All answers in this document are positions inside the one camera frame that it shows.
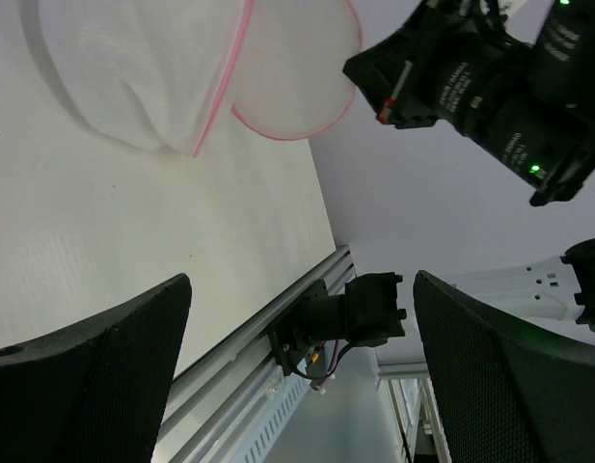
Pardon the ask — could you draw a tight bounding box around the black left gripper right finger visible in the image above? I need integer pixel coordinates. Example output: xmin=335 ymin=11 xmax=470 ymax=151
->
xmin=413 ymin=271 xmax=595 ymax=462

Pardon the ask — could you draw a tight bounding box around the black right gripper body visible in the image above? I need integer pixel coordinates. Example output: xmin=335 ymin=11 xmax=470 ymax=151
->
xmin=342 ymin=9 xmax=452 ymax=130

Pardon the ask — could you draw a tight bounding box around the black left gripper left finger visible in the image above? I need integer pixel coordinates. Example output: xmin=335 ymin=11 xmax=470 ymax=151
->
xmin=0 ymin=274 xmax=192 ymax=462

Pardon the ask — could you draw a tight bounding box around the white mesh laundry bag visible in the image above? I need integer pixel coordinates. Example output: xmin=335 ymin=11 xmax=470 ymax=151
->
xmin=36 ymin=1 xmax=363 ymax=154

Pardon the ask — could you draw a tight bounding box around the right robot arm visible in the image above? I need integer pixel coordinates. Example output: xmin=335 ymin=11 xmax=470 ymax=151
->
xmin=343 ymin=1 xmax=595 ymax=207

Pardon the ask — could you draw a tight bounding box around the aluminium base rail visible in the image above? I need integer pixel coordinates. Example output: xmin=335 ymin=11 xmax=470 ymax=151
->
xmin=151 ymin=246 xmax=355 ymax=462

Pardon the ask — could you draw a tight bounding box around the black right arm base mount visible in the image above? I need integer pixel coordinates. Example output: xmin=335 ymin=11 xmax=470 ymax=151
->
xmin=267 ymin=273 xmax=407 ymax=381

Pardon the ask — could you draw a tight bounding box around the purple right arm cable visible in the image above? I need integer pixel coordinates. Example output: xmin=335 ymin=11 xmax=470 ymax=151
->
xmin=309 ymin=341 xmax=356 ymax=396

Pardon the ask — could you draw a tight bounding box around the white slotted cable duct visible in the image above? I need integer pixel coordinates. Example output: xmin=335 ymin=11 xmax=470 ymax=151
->
xmin=229 ymin=376 xmax=311 ymax=463

